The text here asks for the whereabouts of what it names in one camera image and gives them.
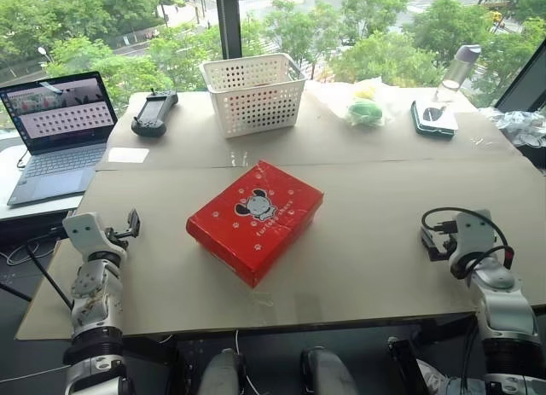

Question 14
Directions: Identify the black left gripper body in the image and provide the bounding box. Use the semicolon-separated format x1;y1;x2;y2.
103;225;131;250

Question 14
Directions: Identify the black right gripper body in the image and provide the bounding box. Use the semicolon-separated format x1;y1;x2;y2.
420;220;461;263

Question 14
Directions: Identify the red cardboard box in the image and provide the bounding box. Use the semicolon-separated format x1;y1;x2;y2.
185;159;326;290

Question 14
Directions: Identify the large cardboard sheet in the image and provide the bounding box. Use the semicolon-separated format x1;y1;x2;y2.
14;154;546;341

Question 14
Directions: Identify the white paper card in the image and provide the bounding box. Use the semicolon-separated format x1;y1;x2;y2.
106;147;151;165

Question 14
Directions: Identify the open grey laptop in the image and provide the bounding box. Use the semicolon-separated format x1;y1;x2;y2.
0;70;119;207

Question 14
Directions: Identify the black handheld remote controller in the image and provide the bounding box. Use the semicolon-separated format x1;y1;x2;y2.
130;88;180;137

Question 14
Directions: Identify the dark green white flat case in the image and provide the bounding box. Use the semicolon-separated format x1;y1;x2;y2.
409;99;461;141

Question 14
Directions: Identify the cardboard sheet with taped seam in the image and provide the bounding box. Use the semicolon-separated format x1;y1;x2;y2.
94;86;528;173

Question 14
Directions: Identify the crumpled clear plastic wrapping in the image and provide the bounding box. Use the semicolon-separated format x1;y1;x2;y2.
476;106;546;149

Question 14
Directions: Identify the green plush toy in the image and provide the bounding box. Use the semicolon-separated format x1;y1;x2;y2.
346;97;384;126

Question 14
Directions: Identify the dark rounded grey shape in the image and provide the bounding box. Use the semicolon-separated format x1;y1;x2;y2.
299;346;358;395
199;347;247;395

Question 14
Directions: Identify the clear bottle with purple lid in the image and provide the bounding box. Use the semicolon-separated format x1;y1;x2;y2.
433;44;483;105

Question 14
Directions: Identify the clear plastic bag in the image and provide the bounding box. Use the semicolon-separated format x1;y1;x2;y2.
305;75;398;129

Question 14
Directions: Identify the white perforated plastic basket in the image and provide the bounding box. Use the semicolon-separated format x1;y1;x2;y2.
199;52;309;140

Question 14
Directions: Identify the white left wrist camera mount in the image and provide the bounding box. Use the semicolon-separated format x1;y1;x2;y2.
61;212;128;257

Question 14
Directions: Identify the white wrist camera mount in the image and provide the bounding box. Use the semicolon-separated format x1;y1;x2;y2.
61;212;128;257
446;209;498;277

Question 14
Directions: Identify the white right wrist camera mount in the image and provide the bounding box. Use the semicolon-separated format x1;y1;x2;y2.
446;209;498;277

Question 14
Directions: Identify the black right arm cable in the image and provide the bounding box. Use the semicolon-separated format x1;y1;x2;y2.
420;206;514;270

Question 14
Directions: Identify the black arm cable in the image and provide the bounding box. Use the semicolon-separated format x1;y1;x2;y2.
24;240;74;310
420;206;514;270

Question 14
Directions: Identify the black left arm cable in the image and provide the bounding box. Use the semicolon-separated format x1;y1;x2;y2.
24;240;74;310

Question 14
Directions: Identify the white looped cable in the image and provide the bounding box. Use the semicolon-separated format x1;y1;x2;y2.
4;236;59;267

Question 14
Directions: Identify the black metal bracket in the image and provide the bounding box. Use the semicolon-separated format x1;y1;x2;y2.
386;335;423;395

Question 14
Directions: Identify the thin white cable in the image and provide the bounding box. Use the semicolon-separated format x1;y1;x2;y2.
233;328;259;395

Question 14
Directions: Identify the dark window frame post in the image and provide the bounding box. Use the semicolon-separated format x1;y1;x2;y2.
214;0;245;60

